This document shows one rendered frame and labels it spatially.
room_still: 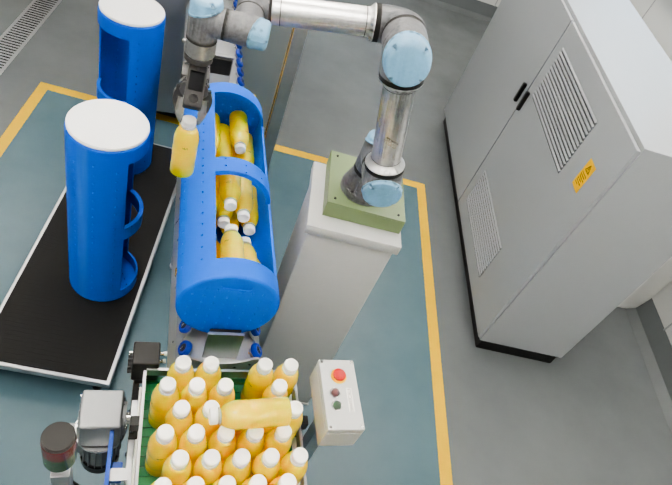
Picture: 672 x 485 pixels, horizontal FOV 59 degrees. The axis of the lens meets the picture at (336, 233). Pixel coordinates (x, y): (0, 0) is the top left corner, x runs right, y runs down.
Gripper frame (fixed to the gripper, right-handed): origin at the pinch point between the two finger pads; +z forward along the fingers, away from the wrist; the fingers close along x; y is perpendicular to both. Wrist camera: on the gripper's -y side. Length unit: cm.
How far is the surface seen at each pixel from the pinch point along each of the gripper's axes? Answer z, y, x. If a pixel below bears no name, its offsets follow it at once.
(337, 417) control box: 31, -69, -44
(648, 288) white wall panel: 122, 62, -292
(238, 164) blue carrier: 19.4, 7.1, -16.8
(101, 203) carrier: 66, 26, 25
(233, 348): 43, -44, -20
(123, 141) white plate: 40, 32, 19
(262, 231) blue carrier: 38.1, -2.7, -28.0
